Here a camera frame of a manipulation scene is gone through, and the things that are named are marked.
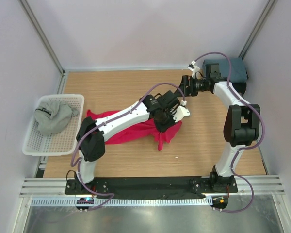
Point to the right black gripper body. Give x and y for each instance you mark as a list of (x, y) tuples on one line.
[(195, 85)]

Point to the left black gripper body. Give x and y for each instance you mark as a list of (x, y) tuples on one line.
[(165, 122)]

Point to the red t shirt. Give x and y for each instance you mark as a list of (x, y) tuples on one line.
[(134, 132)]

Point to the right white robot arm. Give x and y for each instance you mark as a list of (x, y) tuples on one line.
[(241, 126)]

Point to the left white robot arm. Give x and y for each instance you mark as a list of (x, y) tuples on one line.
[(84, 158)]

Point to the folded blue t shirt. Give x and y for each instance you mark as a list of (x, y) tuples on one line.
[(238, 69)]

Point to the folded black t shirt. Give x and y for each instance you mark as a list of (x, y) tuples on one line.
[(240, 87)]

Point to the white perforated plastic basket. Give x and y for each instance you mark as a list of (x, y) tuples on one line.
[(63, 143)]

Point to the grey t shirt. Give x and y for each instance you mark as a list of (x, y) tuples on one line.
[(54, 116)]

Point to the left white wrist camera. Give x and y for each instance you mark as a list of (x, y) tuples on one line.
[(182, 112)]

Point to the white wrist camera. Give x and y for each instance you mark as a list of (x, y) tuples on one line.
[(182, 112), (194, 68)]

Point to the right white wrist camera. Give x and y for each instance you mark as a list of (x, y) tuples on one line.
[(194, 68)]

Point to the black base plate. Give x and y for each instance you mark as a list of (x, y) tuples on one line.
[(162, 188)]

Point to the right aluminium frame post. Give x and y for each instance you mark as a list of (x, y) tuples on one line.
[(265, 13)]

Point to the aluminium frame post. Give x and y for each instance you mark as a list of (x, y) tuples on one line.
[(37, 27), (265, 13)]

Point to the white slotted cable duct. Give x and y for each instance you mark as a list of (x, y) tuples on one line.
[(88, 202)]

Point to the left aluminium frame post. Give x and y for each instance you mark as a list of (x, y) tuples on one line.
[(37, 27)]

